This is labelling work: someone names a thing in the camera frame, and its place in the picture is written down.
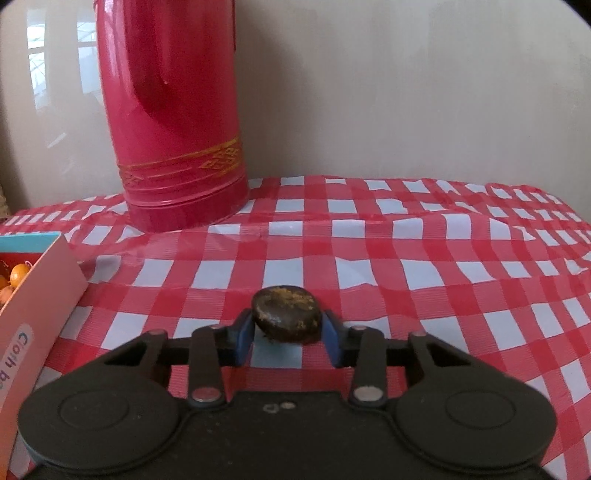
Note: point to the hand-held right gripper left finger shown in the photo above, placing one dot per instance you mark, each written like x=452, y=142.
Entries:
x=244, y=339

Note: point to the small dark smooth fruit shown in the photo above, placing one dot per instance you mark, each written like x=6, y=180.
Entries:
x=286, y=316

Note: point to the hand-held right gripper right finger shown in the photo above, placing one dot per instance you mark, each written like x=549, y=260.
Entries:
x=332, y=341

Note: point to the red thermos flask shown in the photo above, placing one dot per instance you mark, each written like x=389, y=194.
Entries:
x=175, y=138

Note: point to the red checkered tablecloth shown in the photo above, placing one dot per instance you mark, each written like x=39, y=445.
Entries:
x=415, y=277

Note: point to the colourful cardboard box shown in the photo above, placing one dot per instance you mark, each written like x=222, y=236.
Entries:
x=41, y=314

